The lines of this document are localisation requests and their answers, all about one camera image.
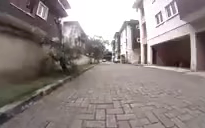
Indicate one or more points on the white building with carport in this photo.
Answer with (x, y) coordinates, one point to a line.
(176, 30)

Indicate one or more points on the tree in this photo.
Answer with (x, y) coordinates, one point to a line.
(96, 48)

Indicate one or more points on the grey stone kerb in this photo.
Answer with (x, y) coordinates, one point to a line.
(33, 96)

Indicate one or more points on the dark brown brick building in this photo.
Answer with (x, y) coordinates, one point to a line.
(26, 16)

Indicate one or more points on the white multi-storey building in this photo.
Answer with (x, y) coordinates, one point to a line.
(130, 41)

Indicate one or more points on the bushes beside wall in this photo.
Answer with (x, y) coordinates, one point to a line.
(65, 56)

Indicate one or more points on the grey brick paved road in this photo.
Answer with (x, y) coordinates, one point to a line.
(123, 90)

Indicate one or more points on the pale building with dark roof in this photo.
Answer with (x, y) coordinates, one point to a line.
(73, 33)

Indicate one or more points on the pale concrete pavement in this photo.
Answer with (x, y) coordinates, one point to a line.
(176, 69)

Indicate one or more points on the beige boundary wall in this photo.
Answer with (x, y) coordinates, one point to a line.
(13, 55)

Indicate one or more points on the grass strip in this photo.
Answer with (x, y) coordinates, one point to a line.
(13, 90)

